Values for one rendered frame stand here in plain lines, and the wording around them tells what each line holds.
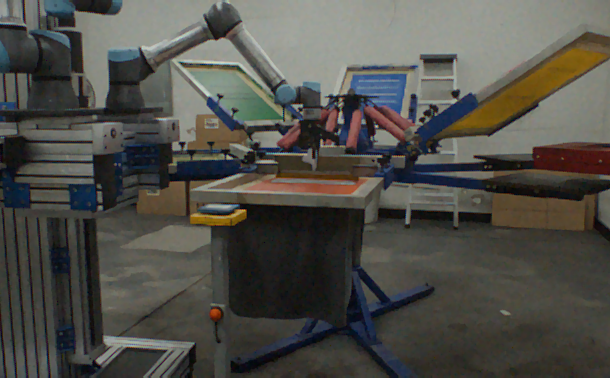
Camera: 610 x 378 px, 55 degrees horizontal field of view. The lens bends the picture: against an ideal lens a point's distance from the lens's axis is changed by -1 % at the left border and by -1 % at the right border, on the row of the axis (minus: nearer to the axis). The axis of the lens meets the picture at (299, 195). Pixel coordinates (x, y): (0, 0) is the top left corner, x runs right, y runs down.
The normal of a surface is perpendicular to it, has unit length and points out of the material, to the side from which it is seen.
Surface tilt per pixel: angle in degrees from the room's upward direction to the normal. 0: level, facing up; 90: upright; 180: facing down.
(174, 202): 90
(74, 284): 90
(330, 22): 90
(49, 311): 90
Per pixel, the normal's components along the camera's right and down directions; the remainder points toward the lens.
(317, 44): -0.26, 0.15
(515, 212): -0.24, -0.11
